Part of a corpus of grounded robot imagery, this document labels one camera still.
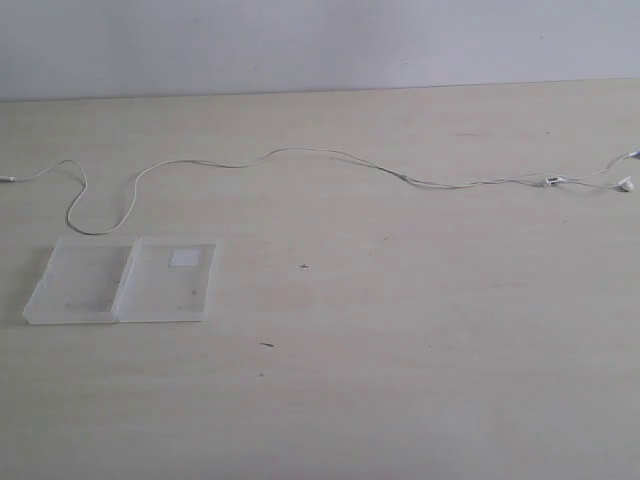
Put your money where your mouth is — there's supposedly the translucent plastic storage case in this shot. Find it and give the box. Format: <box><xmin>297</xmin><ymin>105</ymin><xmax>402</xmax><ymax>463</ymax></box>
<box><xmin>23</xmin><ymin>236</ymin><xmax>216</xmax><ymax>325</ymax></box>

